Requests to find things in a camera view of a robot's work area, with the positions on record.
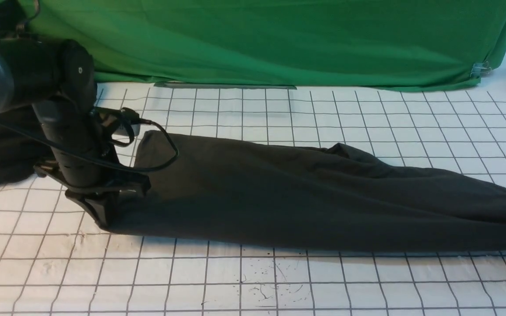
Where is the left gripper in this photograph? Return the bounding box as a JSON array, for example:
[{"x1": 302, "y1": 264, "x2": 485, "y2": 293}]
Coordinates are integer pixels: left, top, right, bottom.
[{"x1": 34, "y1": 149, "x2": 151, "y2": 231}]

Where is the gray long-sleeve top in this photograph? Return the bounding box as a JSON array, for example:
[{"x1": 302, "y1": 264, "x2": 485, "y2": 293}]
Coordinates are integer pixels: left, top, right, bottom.
[{"x1": 101, "y1": 134, "x2": 506, "y2": 252}]

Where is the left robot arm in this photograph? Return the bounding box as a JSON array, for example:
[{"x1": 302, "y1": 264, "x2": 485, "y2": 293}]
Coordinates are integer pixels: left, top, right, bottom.
[{"x1": 0, "y1": 0, "x2": 150, "y2": 234}]

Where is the white grid table mat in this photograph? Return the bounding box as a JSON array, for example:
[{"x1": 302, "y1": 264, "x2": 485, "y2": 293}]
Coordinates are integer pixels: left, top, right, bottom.
[{"x1": 0, "y1": 67, "x2": 506, "y2": 316}]

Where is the black garment pile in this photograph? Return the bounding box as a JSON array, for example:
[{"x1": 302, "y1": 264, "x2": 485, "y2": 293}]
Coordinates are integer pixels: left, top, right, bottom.
[{"x1": 0, "y1": 126, "x2": 54, "y2": 186}]

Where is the green backdrop cloth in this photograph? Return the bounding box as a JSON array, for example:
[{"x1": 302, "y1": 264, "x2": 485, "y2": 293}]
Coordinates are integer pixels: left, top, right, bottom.
[{"x1": 29, "y1": 0, "x2": 506, "y2": 92}]

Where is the metal binder clip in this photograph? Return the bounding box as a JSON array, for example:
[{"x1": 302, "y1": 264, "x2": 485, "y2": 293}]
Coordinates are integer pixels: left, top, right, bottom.
[{"x1": 470, "y1": 61, "x2": 492, "y2": 79}]

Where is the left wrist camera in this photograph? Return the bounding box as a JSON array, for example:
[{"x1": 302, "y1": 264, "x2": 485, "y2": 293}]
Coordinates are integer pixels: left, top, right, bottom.
[{"x1": 95, "y1": 108, "x2": 141, "y2": 138}]

